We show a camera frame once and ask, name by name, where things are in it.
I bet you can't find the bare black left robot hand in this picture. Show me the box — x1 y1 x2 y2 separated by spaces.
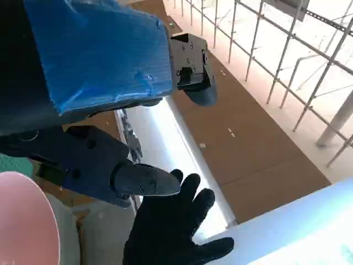
0 0 218 209

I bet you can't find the green cutting mat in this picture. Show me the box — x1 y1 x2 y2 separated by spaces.
0 153 35 180

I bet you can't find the grey metal plate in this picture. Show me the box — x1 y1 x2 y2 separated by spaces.
284 0 311 22

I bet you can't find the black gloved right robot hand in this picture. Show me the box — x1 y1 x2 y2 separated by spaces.
122 168 235 265

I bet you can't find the white round pole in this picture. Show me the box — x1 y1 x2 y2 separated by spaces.
315 89 353 149

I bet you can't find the white flat board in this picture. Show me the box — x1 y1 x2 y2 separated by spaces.
204 175 353 265

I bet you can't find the pink bowl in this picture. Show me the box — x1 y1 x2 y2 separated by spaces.
0 171 61 265

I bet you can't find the white metal grid rack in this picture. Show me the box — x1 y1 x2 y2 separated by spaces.
162 0 353 168

